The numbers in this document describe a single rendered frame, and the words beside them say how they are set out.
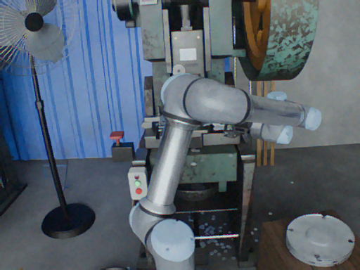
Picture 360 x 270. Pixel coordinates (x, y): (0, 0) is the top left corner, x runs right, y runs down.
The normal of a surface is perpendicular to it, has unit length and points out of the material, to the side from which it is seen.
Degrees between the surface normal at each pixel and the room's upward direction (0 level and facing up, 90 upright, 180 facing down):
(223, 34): 90
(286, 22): 106
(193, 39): 90
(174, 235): 7
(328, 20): 90
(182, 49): 90
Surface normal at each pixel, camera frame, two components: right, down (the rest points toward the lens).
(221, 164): -0.01, 0.36
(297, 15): 0.00, 0.57
